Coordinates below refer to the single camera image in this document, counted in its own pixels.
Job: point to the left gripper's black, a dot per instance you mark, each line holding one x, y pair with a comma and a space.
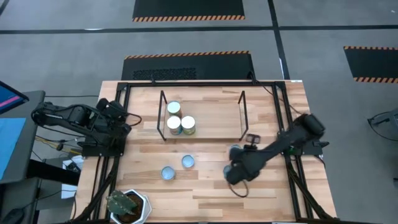
118, 132

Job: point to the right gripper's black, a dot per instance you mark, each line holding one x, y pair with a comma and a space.
248, 165

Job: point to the silver lid can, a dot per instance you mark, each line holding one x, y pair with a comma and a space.
227, 170
188, 161

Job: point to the blue tomato can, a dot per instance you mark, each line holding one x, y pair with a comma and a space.
174, 123

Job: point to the orange yellow label can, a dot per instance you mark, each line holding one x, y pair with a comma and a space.
174, 108

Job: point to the olive green label can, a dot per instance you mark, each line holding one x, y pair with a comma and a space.
188, 123

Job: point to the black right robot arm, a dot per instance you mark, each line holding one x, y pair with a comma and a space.
292, 137

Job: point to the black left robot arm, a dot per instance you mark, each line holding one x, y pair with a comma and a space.
68, 118

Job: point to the orange circle-pattern can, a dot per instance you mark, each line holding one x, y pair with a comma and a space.
235, 147

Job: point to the green can with orange fruits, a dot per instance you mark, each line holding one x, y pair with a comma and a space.
168, 173

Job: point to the green cactus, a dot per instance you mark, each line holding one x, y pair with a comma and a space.
119, 202

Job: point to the black desk foot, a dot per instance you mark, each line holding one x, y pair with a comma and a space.
53, 172

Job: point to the white plant pot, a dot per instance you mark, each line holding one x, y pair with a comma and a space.
146, 205

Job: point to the dark side desk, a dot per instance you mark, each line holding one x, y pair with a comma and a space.
34, 140

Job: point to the black hazard-striped floor mat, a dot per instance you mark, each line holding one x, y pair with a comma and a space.
186, 7
217, 67
373, 63

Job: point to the blue sheet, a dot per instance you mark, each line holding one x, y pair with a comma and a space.
11, 143

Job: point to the computer monitor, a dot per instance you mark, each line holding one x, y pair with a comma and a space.
9, 98

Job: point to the black frame wooden shelf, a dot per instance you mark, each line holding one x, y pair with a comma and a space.
214, 118

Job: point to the black table frame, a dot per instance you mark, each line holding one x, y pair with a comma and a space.
202, 84

